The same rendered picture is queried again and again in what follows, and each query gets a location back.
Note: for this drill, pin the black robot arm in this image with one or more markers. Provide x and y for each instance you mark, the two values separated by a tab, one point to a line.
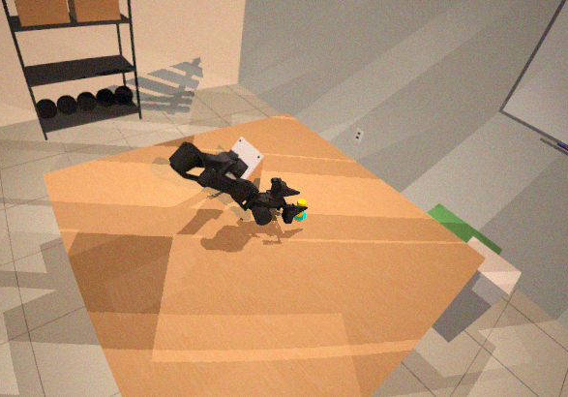
187	156

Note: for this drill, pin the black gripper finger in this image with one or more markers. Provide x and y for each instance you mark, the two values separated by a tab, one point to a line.
299	209
291	192

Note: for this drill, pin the yellow cylinder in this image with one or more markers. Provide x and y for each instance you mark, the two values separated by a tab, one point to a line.
301	202

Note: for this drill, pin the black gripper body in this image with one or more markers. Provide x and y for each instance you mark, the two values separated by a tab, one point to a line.
288	209

